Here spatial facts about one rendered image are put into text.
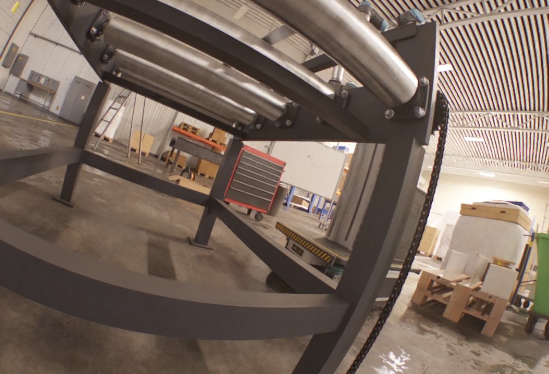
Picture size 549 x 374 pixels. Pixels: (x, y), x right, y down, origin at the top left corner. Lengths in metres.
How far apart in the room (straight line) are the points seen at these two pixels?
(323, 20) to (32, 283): 0.59
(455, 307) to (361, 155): 1.42
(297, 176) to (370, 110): 5.04
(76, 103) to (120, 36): 10.15
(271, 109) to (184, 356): 0.92
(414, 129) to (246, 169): 2.74
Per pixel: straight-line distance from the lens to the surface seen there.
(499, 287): 2.09
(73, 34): 0.90
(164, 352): 0.74
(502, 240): 3.66
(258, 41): 0.67
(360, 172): 1.71
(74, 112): 11.02
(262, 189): 3.30
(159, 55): 0.92
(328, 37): 0.44
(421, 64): 0.73
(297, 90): 0.55
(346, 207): 1.69
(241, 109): 1.24
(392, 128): 0.66
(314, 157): 5.84
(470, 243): 3.91
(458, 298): 2.08
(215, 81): 0.92
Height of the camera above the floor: 0.53
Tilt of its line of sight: 5 degrees up
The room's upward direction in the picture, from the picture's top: 20 degrees clockwise
